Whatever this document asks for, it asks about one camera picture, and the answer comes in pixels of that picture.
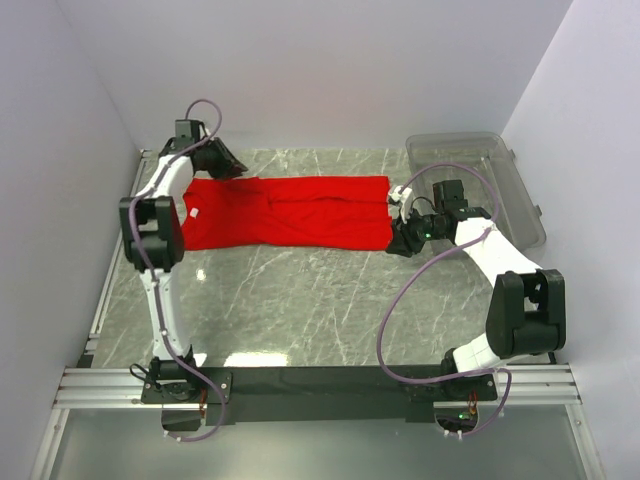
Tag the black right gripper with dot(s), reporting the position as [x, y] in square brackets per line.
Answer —
[401, 238]

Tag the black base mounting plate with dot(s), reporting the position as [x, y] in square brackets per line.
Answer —
[270, 394]

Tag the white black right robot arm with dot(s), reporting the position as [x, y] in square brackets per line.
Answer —
[527, 311]

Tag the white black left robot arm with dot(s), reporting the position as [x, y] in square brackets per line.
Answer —
[154, 245]

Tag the clear plastic storage bin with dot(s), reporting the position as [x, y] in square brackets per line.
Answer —
[486, 167]

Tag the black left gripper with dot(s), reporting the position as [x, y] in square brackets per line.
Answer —
[220, 161]

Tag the red t shirt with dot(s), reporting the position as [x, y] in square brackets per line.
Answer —
[340, 212]

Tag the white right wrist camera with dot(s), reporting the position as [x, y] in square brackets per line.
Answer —
[401, 198]

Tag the aluminium front frame rail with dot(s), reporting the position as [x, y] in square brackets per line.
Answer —
[532, 385]

